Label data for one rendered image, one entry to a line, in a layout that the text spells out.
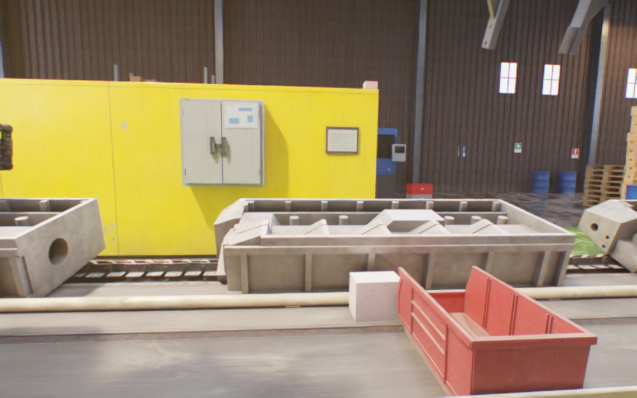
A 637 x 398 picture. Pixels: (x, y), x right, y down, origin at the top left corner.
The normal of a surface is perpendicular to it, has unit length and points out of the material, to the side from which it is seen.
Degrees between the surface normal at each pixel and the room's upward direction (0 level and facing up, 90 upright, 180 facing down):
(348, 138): 90
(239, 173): 90
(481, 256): 100
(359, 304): 90
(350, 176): 90
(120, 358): 0
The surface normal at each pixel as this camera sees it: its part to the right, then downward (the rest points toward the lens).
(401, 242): 0.08, 0.28
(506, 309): -1.00, -0.04
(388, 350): 0.01, -0.99
